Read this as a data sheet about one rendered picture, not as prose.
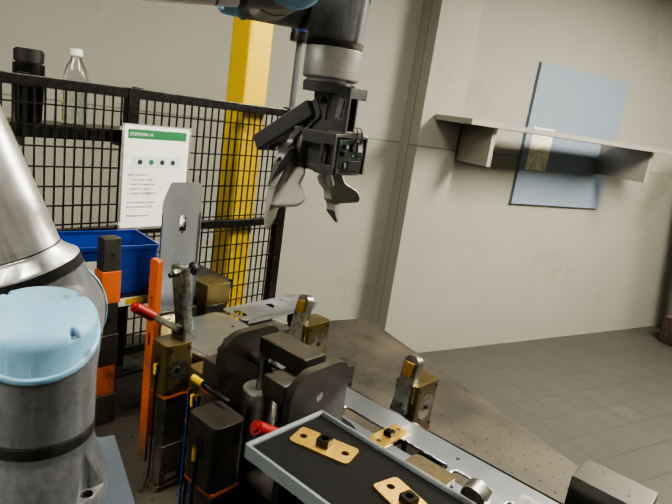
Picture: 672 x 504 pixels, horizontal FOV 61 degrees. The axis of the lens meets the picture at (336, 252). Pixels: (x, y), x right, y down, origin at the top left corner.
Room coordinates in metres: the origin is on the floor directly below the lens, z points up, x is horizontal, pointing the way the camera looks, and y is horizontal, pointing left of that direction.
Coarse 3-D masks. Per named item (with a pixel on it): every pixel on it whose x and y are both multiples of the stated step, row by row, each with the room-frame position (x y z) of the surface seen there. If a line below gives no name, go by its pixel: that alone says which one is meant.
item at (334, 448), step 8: (296, 432) 0.65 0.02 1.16; (304, 432) 0.66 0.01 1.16; (312, 432) 0.66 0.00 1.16; (296, 440) 0.64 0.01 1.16; (304, 440) 0.64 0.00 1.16; (312, 440) 0.64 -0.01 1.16; (320, 440) 0.63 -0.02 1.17; (328, 440) 0.63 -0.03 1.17; (336, 440) 0.65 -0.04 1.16; (312, 448) 0.62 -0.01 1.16; (320, 448) 0.63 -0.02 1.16; (328, 448) 0.63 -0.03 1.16; (336, 448) 0.63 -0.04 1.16; (344, 448) 0.63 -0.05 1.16; (352, 448) 0.64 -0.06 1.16; (328, 456) 0.61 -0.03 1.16; (336, 456) 0.62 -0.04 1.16; (344, 456) 0.62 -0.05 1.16; (352, 456) 0.62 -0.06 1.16; (344, 464) 0.60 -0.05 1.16
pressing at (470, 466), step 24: (216, 312) 1.45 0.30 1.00; (216, 336) 1.28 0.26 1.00; (360, 408) 1.04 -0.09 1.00; (384, 408) 1.05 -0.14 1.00; (360, 432) 0.95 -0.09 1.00; (432, 432) 0.99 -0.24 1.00; (408, 456) 0.89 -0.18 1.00; (432, 456) 0.91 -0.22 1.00; (456, 456) 0.92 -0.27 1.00; (504, 480) 0.86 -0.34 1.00
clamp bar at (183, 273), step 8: (176, 264) 1.13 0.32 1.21; (192, 264) 1.14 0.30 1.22; (176, 272) 1.11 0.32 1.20; (184, 272) 1.11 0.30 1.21; (192, 272) 1.14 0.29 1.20; (176, 280) 1.12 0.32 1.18; (184, 280) 1.11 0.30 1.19; (176, 288) 1.12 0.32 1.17; (184, 288) 1.11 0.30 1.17; (176, 296) 1.13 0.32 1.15; (184, 296) 1.11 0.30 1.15; (176, 304) 1.13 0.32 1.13; (184, 304) 1.12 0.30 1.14; (176, 312) 1.13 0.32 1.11; (184, 312) 1.12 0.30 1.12; (176, 320) 1.14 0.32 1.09; (184, 320) 1.12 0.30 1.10; (192, 320) 1.13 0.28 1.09; (184, 328) 1.12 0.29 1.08; (192, 328) 1.14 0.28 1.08
